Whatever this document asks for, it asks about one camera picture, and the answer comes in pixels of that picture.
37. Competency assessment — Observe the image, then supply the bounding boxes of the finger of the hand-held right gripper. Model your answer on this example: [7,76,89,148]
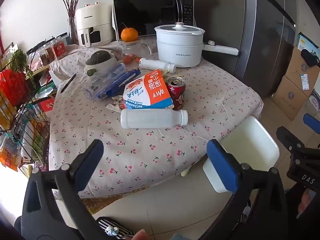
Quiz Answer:
[303,113,320,132]
[276,126,320,155]

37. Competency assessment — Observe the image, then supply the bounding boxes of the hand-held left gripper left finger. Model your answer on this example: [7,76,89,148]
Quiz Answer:
[21,139,108,240]

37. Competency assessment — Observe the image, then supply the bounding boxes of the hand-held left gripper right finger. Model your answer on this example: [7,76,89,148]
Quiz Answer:
[200,139,288,240]

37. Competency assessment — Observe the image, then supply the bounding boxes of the white trash bin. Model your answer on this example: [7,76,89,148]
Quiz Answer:
[202,116,280,193]

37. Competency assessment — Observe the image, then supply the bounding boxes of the frosted white plastic bottle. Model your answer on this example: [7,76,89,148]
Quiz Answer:
[120,109,188,130]

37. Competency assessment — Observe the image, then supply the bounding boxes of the red drink can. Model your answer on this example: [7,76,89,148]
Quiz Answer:
[167,76,186,111]

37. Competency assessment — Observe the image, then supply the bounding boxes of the orange and white milk carton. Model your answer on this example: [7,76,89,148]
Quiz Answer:
[122,69,175,110]

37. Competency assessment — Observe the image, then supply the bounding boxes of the large brown cardboard box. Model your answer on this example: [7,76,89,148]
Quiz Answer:
[271,75,315,121]

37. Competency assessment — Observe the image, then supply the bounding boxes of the yellow patterned mat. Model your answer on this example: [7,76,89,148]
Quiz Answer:
[82,196,118,215]

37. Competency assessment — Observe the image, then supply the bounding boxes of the brown cardboard box with label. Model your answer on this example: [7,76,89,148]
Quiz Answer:
[285,47,320,90]

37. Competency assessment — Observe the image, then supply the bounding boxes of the cherry print tablecloth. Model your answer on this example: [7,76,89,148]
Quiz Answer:
[49,35,264,200]

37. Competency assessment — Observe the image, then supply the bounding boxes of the crumpled small wrapper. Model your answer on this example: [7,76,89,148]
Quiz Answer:
[105,96,125,112]

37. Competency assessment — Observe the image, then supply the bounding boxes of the striped slipper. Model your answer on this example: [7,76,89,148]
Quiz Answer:
[96,216,135,239]

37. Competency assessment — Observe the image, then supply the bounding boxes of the clear plastic water bottle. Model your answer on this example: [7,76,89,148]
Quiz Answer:
[84,63,126,97]

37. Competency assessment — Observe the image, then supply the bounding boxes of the blue printed box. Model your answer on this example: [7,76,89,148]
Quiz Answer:
[296,32,320,55]

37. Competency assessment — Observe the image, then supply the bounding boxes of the black pen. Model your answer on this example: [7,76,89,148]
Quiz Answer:
[60,73,77,93]

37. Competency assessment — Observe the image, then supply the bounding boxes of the blue cookie package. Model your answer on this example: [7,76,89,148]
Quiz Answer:
[96,69,142,99]

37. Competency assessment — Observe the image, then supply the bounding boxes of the white bowl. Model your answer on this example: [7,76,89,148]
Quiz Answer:
[84,52,118,77]

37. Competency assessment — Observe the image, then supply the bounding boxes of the grey refrigerator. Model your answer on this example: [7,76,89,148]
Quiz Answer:
[200,0,298,97]

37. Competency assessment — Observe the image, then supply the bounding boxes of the green pumpkin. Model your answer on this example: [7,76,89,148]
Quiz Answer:
[85,50,112,67]

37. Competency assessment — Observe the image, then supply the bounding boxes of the red mesh bag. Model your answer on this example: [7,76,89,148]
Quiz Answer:
[0,69,32,107]

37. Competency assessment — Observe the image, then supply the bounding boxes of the small white labelled bottle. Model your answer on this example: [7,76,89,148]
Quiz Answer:
[139,57,176,73]

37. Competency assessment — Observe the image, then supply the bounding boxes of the clear jar of dried food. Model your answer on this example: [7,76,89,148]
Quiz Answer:
[37,44,54,64]

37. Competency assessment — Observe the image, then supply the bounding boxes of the red label glass jar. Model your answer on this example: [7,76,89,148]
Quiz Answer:
[51,36,67,59]

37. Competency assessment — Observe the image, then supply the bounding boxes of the glass jar with wooden lid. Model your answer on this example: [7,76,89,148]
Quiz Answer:
[121,40,152,64]

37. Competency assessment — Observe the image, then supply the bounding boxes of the white electric pot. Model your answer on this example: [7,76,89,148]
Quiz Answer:
[154,22,239,68]

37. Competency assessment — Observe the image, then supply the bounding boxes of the green leafy plant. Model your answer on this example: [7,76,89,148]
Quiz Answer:
[10,49,37,80]

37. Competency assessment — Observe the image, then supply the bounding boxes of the glass vase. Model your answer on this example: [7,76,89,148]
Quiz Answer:
[68,16,80,45]

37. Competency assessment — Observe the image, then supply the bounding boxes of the orange with stem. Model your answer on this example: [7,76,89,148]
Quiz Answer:
[121,22,138,42]

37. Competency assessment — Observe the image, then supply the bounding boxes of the cream air fryer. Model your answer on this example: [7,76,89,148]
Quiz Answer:
[75,2,115,47]

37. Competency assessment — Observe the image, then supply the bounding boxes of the white pot lid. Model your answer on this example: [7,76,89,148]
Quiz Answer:
[154,22,205,42]

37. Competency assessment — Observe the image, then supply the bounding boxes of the black microwave oven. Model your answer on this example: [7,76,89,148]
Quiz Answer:
[112,0,195,41]

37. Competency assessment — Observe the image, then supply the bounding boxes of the dried twig bunch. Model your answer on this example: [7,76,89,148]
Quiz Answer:
[59,0,83,23]

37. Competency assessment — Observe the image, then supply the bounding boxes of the black wire rack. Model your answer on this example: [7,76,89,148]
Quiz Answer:
[0,55,50,165]

